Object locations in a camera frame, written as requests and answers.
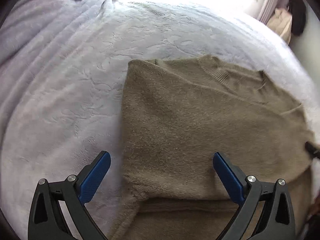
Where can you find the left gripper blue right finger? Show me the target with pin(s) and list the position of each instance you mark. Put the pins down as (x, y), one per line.
(276, 220)

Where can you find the purple fleece blanket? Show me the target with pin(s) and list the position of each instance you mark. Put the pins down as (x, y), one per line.
(41, 19)

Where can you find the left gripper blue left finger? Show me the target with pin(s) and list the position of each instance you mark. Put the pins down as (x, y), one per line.
(46, 219)

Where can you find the beige hanging bag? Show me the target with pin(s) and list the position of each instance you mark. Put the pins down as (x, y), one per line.
(281, 24)

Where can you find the brown knit sweater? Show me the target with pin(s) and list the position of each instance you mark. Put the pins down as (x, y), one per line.
(175, 116)

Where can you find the lavender embossed bedspread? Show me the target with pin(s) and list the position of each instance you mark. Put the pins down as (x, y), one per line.
(61, 101)

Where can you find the black hanging bag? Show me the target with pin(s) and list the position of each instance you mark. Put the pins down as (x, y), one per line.
(297, 8)

